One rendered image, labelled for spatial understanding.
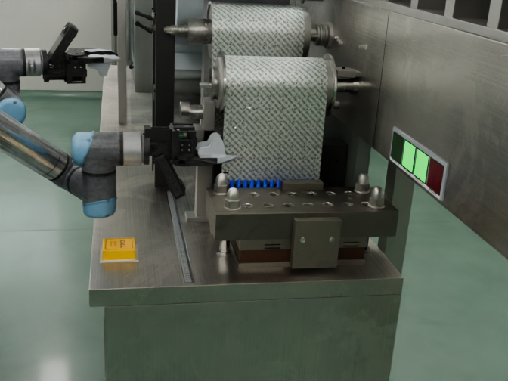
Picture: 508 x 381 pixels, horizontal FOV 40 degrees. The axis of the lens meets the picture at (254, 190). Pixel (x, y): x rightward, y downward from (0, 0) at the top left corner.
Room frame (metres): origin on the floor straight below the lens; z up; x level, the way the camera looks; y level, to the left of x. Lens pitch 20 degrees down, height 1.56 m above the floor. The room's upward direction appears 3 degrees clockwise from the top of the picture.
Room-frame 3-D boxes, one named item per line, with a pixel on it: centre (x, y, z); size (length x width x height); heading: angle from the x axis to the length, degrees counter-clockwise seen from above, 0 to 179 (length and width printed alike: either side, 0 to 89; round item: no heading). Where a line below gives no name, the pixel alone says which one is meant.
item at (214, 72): (1.58, 0.10, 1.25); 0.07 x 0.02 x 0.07; 12
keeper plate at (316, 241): (1.36, -0.14, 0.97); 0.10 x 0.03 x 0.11; 102
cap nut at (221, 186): (1.46, 0.07, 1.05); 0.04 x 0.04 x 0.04
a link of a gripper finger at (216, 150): (1.51, 0.09, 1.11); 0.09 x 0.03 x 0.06; 99
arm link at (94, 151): (1.47, 0.35, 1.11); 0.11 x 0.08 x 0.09; 102
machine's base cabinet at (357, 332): (2.52, 0.23, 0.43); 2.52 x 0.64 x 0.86; 12
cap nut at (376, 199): (1.43, -0.27, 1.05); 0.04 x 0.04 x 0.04
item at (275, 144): (1.55, -0.04, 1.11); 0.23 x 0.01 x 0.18; 102
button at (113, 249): (1.38, 0.29, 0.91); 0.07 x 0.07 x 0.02; 12
